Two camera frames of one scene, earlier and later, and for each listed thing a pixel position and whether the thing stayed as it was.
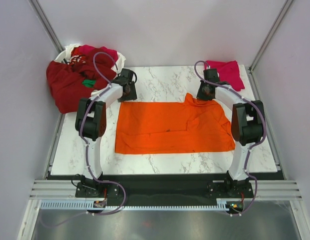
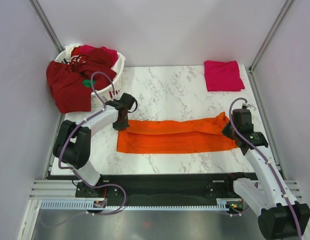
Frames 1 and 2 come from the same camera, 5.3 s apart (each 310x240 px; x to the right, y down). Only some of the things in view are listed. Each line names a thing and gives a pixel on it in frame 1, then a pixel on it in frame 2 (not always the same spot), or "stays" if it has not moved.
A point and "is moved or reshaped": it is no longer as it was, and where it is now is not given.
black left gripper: x=132 y=96 → x=120 y=127
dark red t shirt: x=70 y=85 stays
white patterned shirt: x=68 y=58 stays
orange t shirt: x=192 y=126 is moved or reshaped
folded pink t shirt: x=228 y=72 stays
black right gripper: x=199 y=95 → x=226 y=131
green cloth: x=88 y=83 stays
